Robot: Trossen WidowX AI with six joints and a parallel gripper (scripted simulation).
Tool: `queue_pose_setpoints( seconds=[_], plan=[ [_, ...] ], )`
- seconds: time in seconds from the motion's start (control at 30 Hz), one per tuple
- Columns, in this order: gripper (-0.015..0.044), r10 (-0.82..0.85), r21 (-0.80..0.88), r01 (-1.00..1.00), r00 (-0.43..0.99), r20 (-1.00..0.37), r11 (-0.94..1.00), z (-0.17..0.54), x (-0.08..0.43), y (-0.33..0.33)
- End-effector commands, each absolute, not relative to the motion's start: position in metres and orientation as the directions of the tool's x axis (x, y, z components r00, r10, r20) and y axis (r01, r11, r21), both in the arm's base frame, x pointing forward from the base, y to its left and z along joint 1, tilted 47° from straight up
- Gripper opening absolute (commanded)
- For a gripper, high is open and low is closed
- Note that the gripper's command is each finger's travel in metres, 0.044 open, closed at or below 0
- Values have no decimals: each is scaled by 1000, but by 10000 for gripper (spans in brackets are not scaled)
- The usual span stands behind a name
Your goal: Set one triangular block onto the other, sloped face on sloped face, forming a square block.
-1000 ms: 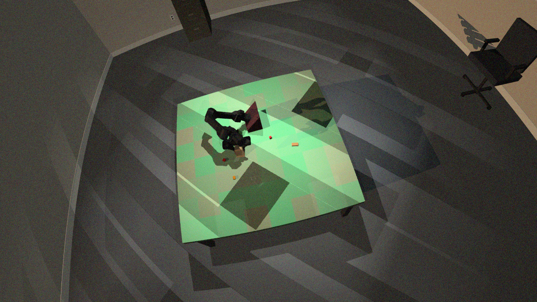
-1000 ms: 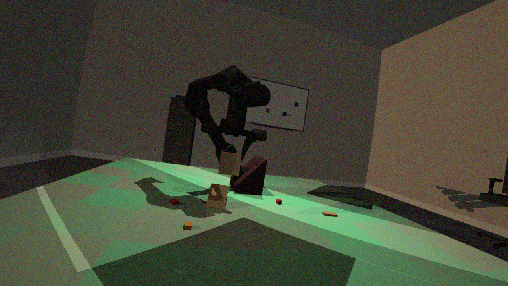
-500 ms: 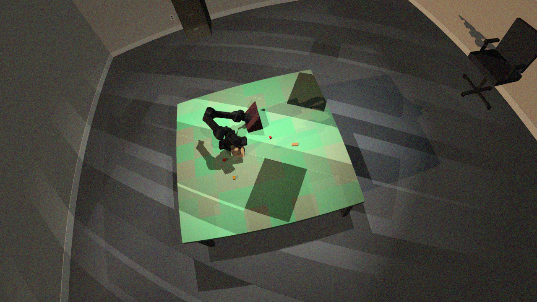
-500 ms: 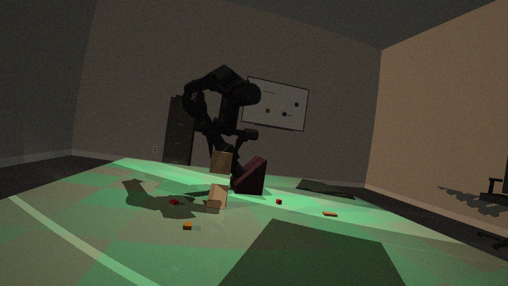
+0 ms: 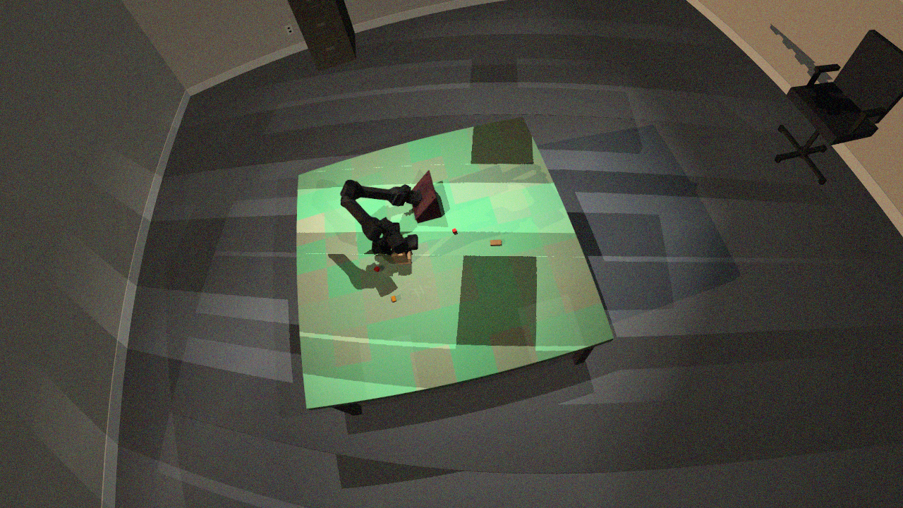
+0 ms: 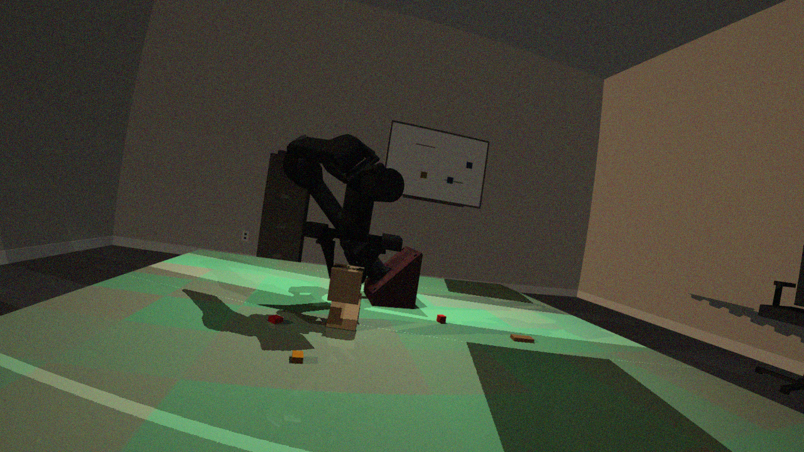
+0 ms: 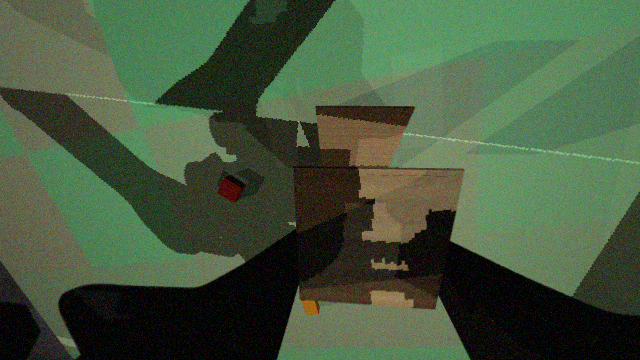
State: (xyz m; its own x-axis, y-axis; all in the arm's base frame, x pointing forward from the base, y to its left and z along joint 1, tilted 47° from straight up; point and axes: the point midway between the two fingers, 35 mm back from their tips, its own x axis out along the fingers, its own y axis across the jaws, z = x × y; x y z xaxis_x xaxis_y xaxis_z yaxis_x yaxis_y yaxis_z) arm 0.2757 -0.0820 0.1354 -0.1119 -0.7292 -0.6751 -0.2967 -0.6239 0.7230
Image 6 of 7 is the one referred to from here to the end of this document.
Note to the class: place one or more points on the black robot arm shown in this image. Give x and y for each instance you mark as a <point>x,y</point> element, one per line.
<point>366,181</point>

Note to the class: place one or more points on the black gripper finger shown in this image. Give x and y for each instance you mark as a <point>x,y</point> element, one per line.
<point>328,251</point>
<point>373,255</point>

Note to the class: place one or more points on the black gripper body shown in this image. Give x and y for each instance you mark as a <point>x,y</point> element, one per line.
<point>356,218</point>

